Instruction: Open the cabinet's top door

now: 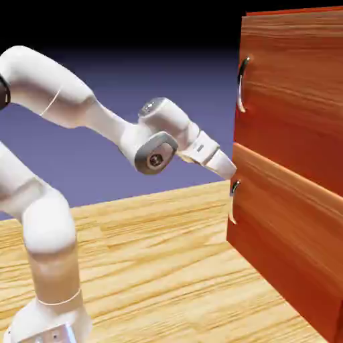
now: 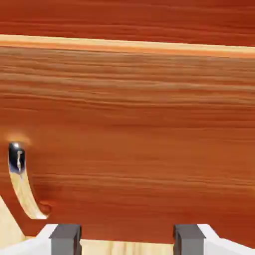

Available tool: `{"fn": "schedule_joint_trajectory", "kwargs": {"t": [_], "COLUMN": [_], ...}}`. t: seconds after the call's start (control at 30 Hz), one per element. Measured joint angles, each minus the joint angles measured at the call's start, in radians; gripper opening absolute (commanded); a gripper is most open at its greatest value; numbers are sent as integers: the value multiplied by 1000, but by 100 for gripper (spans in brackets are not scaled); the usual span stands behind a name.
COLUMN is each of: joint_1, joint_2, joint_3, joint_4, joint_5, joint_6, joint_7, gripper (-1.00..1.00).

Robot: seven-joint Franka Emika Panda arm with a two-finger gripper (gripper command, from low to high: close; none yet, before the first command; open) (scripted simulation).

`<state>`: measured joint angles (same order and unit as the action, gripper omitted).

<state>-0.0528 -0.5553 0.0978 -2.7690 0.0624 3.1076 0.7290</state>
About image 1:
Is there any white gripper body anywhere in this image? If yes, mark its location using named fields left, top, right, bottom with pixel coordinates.
left=202, top=149, right=237, bottom=181

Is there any reddish wooden cabinet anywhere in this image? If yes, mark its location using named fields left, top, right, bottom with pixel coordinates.
left=226, top=5, right=343, bottom=343

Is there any small reddish cabinet door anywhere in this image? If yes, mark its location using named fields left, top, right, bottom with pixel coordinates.
left=226, top=142, right=343, bottom=343

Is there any large reddish cabinet door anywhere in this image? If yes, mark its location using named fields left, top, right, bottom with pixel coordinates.
left=233, top=9, right=343, bottom=198

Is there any short curved metal handle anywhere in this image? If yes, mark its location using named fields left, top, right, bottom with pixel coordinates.
left=228, top=180, right=242, bottom=225

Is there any long curved metal handle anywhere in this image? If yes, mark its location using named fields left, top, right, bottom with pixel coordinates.
left=236, top=56, right=251, bottom=114

